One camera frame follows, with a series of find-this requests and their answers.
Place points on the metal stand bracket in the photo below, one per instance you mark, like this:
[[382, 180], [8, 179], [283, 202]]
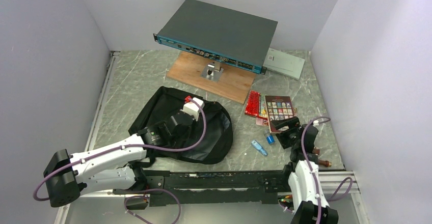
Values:
[[213, 71]]

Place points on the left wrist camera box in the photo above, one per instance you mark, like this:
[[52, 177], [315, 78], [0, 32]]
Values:
[[192, 106]]

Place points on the wooden base board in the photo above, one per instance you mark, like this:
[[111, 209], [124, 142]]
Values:
[[221, 79]]

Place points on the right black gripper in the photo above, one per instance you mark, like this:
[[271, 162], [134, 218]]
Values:
[[280, 124]]

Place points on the red patterned book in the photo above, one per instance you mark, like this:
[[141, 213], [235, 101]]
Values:
[[256, 105]]

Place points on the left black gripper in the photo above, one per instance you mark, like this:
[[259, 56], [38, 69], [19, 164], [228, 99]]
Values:
[[193, 124]]

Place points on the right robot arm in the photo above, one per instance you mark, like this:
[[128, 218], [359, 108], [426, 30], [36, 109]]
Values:
[[309, 205]]

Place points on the small pink card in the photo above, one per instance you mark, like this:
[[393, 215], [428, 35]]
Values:
[[261, 122]]

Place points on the grey flat box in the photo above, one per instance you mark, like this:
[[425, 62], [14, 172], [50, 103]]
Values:
[[283, 63]]

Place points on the black student backpack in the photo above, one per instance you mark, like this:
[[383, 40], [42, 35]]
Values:
[[209, 142]]

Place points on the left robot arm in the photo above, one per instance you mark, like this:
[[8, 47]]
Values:
[[116, 166]]

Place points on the small blue capped bottle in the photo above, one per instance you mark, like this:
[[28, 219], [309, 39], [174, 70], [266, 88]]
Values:
[[268, 136]]

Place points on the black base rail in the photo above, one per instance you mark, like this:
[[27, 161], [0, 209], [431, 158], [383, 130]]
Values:
[[214, 187]]

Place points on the blue grey network switch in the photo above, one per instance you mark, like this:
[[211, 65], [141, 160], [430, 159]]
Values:
[[220, 34]]

